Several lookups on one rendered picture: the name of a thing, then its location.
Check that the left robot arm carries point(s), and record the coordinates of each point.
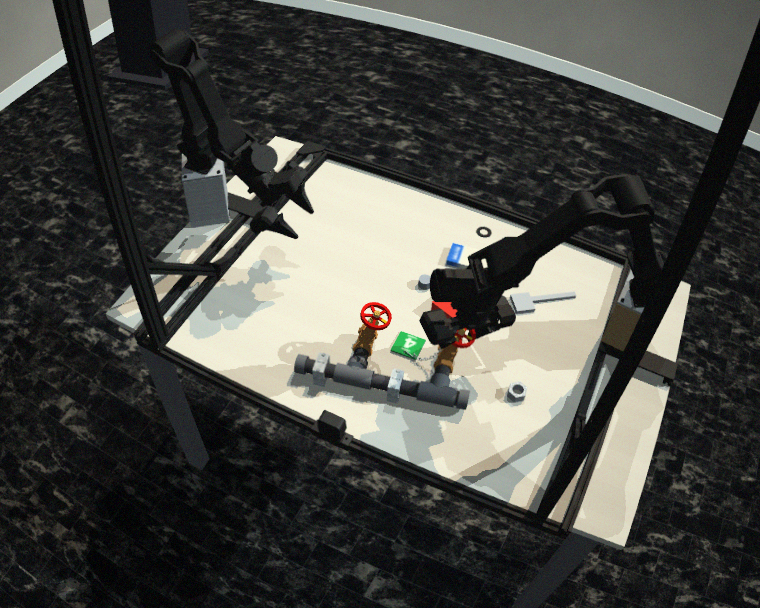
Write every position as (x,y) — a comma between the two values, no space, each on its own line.
(213,121)

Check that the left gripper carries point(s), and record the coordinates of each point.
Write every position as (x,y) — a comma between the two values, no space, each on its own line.
(269,216)

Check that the red block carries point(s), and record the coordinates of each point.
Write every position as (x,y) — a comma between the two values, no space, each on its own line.
(446,307)

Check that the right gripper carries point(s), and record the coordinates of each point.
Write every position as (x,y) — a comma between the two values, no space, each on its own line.
(440,329)

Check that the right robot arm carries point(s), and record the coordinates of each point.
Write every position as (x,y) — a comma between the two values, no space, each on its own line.
(513,257)

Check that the grey hex nut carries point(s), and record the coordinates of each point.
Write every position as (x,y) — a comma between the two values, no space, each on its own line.
(517,386)

